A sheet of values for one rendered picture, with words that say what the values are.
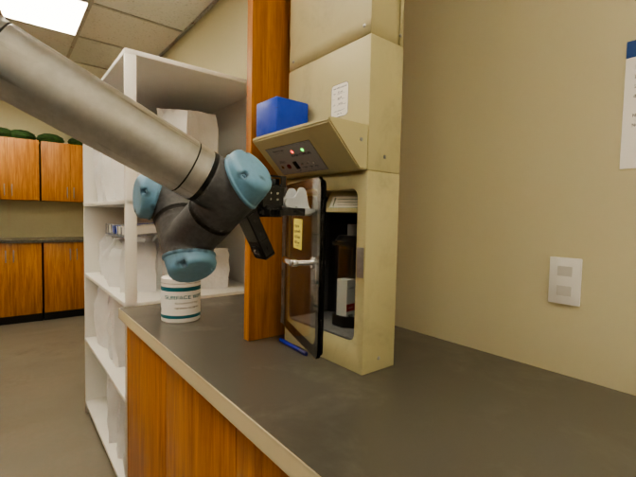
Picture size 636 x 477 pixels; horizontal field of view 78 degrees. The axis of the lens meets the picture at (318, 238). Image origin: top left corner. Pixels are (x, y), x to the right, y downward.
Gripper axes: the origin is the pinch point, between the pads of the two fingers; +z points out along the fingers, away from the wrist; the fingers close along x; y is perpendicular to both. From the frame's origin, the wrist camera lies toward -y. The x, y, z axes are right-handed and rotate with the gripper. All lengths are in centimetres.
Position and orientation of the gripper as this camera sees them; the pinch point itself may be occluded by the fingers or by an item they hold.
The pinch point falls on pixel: (309, 213)
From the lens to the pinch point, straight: 85.8
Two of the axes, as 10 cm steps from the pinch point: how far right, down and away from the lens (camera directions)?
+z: 7.8, -0.2, 6.2
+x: -6.2, -0.5, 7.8
